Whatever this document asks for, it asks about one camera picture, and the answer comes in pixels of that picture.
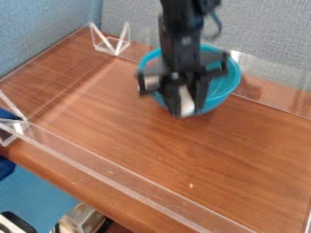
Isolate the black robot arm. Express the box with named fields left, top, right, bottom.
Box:
left=136, top=0, right=230, bottom=117

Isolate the white brown-capped toy mushroom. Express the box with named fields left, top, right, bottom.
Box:
left=143, top=76, right=196, bottom=117

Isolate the clear acrylic back barrier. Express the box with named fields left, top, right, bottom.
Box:
left=116, top=39, right=311, bottom=121

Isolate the clear acrylic barrier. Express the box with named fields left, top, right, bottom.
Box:
left=0, top=91, right=255, bottom=233
left=116, top=39, right=311, bottom=121

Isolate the black white object bottom-left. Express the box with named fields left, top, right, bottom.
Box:
left=0, top=211, right=37, bottom=233

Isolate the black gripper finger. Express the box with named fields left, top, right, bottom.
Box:
left=193, top=76, right=211, bottom=112
left=163, top=83, right=181, bottom=117

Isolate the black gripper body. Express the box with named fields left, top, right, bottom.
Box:
left=135, top=39, right=231, bottom=96

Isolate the metal frame under table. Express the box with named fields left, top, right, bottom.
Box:
left=49, top=202, right=107, bottom=233

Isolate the clear acrylic front barrier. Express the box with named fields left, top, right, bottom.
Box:
left=0, top=91, right=255, bottom=233

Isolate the blue fabric object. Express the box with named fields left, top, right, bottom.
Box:
left=0, top=107, right=20, bottom=182

